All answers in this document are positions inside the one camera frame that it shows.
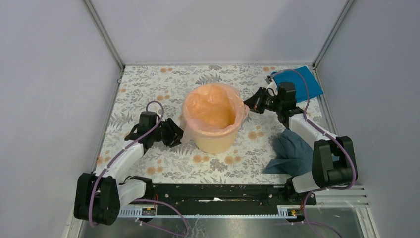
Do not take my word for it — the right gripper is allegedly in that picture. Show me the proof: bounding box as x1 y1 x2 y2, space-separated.
239 87 282 115

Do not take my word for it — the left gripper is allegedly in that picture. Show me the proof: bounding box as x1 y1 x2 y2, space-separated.
150 117 190 147

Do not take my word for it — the yellow trash bin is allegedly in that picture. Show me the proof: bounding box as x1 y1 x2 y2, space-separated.
183 83 245 154

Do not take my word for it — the pink plastic trash bag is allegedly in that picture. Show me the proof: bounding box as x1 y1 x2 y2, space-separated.
180 82 250 143

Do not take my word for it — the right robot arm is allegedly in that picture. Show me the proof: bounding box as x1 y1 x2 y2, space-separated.
244 82 358 204

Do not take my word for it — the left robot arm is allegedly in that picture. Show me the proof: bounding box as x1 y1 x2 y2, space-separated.
73 111 183 226

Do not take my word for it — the bright blue cloth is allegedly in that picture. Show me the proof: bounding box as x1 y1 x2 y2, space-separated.
270 66 323 103

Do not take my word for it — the grey-blue cloth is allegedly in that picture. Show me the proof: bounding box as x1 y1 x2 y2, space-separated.
263 129 313 177

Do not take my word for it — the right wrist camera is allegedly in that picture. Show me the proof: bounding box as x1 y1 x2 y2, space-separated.
265 75 278 92

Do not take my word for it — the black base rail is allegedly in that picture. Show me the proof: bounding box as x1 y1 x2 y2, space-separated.
123 176 317 218

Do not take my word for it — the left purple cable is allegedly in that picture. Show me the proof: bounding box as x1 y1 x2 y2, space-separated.
88 100 191 238

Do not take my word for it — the aluminium frame post right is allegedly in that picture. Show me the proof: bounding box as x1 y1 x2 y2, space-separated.
312 0 355 68

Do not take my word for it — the aluminium frame post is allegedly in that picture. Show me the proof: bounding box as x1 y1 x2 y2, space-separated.
312 0 355 68
82 0 125 72

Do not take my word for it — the aluminium frame post left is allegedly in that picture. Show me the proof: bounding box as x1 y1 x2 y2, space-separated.
82 0 125 72

